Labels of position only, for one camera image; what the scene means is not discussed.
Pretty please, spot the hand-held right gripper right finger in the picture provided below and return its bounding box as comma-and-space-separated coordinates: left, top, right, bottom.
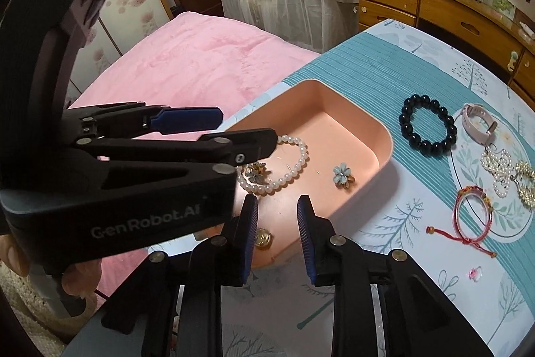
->
296, 195, 496, 357

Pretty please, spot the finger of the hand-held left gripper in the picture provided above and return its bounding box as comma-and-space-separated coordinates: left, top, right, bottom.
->
75, 127, 279, 196
63, 102, 224, 140

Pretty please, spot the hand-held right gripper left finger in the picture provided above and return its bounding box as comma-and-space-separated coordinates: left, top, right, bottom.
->
102, 195, 258, 357

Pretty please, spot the white pearl bracelet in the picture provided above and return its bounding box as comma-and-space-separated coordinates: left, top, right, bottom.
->
236, 135, 310, 196

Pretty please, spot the pink plastic tray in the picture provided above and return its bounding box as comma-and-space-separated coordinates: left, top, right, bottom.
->
228, 79, 394, 269

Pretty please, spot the white pearl necklace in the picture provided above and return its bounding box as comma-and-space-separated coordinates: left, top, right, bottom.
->
480, 144, 519, 199

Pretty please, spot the person's left hand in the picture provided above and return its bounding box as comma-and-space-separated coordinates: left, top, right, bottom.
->
0, 235, 103, 295

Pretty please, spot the dark gold flower brooch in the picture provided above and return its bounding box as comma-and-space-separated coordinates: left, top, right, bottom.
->
244, 162, 272, 184

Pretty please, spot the pink blanket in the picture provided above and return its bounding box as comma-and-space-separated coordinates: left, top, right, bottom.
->
67, 12, 322, 301

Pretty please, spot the blue flower brooch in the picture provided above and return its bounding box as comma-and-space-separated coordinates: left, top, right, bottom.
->
332, 163, 356, 187

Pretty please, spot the teal printed tablecloth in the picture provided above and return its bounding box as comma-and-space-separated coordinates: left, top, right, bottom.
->
221, 19, 535, 357

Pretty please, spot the pink glass bangle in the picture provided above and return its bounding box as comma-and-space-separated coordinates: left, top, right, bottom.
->
455, 186, 497, 234

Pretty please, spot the pink smartwatch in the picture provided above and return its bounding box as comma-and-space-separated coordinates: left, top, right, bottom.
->
460, 103, 500, 144

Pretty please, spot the wooden desk with drawers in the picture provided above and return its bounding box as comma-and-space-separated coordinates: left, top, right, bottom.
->
355, 0, 535, 94

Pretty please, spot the red cord bracelet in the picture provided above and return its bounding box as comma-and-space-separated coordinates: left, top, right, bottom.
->
426, 227, 498, 257

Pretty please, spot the black bead bracelet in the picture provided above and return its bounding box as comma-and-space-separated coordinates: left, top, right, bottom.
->
399, 93, 457, 156

